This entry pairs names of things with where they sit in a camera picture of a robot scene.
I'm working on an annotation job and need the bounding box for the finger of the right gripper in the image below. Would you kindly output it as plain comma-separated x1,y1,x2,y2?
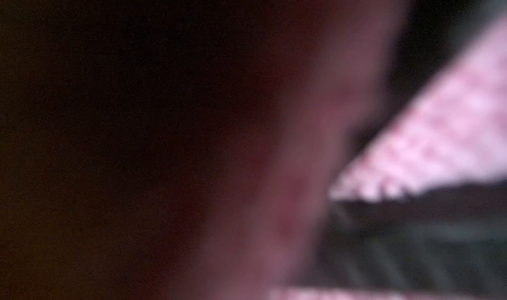
294,182,506,296

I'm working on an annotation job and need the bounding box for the pink cloth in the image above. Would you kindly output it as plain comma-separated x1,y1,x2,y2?
170,0,507,300

